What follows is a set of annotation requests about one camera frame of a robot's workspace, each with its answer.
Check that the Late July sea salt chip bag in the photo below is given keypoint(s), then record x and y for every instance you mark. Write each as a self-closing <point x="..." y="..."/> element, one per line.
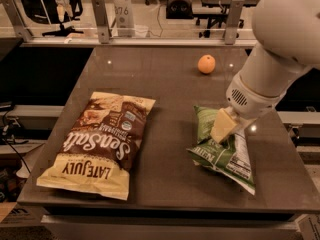
<point x="98" y="152"/>

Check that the middle metal railing post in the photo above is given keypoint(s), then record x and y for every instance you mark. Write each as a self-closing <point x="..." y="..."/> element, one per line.
<point x="101" y="19"/>

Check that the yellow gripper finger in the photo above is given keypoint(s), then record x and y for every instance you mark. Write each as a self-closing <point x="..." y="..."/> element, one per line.
<point x="226" y="122"/>

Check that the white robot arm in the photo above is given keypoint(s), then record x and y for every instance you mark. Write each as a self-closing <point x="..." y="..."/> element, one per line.
<point x="288" y="47"/>

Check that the left metal railing post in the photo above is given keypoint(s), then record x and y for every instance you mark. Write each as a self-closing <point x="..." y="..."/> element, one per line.
<point x="20" y="28"/>

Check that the right metal railing post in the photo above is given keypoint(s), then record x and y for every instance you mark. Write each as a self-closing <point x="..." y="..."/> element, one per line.
<point x="232" y="22"/>

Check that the green jalapeno chip bag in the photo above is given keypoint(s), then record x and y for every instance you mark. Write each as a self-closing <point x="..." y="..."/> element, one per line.
<point x="230" y="158"/>

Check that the orange fruit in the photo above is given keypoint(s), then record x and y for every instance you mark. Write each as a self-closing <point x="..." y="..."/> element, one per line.
<point x="206" y="64"/>

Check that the black desk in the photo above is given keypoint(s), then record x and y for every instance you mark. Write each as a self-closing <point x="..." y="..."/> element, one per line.
<point x="216" y="13"/>

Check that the white numbered pillar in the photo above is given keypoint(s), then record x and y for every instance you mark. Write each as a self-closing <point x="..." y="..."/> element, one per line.
<point x="124" y="18"/>

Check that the metal railing post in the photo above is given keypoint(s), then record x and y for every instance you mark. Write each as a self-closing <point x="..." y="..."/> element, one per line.
<point x="232" y="22"/>
<point x="101" y="19"/>
<point x="20" y="28"/>

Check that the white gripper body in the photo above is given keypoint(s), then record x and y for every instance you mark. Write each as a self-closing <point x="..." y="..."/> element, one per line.
<point x="250" y="101"/>

